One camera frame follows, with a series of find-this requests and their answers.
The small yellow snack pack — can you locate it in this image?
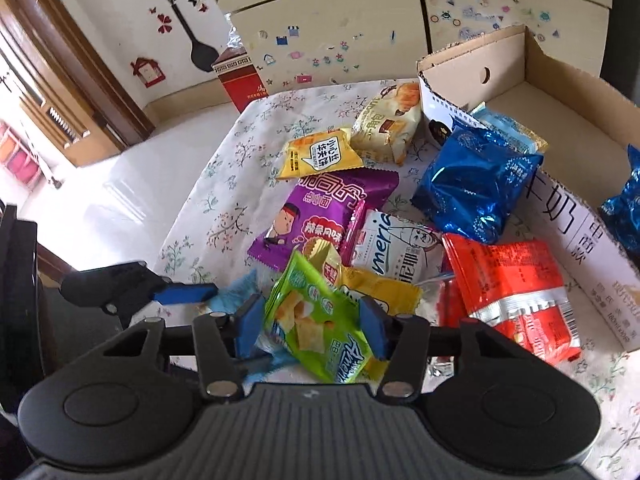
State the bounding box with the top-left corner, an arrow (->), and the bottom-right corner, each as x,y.
303,237 -> 422,315

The green America snack pack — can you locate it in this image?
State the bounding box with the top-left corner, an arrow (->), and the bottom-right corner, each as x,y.
264,250 -> 372,384

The light blue America snack pack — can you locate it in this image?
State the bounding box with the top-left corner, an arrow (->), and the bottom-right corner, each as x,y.
350,210 -> 444,285

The red noodle pack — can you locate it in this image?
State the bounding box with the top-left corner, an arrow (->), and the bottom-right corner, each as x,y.
442,234 -> 580,365

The purple snack pack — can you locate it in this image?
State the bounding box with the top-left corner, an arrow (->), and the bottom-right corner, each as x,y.
247,168 -> 399,271

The blue foil pack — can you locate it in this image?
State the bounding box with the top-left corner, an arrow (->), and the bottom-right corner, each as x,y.
411,125 -> 544,244
600,144 -> 640,259

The yellow little waffle pack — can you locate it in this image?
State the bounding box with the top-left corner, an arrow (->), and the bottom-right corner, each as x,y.
277,128 -> 364,180

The cream bread pack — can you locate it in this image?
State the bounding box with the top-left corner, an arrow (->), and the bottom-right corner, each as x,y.
350,81 -> 421,166

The light blue barcode snack pack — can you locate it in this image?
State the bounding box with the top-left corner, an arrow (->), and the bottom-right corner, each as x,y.
471,102 -> 549,154

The red gift box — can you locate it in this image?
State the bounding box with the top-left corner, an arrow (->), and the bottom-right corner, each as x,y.
213,47 -> 268,113

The cardboard milk box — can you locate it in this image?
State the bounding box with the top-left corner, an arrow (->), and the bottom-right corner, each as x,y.
416,25 -> 639,352

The cream sideboard cabinet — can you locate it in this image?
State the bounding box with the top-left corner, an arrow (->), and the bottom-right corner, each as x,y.
216,0 -> 613,94

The wooden door frame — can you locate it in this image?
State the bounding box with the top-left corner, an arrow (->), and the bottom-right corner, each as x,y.
1,0 -> 155,167

